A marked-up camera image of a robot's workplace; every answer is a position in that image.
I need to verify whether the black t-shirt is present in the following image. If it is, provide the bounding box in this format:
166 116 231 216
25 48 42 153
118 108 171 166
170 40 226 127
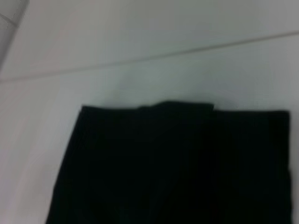
45 100 292 224

